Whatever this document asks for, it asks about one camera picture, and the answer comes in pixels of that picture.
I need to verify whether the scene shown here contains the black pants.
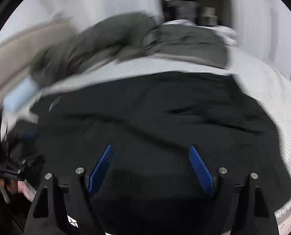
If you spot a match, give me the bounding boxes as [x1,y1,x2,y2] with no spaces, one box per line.
[3,70,291,235]

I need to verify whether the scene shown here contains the person's left hand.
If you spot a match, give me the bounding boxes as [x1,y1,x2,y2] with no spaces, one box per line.
[0,178,18,194]

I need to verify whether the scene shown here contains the light blue bolster pillow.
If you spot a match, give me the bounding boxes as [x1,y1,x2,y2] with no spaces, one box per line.
[3,76,41,113]

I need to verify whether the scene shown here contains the beige upholstered headboard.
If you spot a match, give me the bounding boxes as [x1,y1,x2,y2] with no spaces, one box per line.
[0,19,75,108]

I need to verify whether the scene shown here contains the dark grey duvet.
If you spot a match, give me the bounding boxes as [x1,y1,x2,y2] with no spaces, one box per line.
[29,12,228,87]

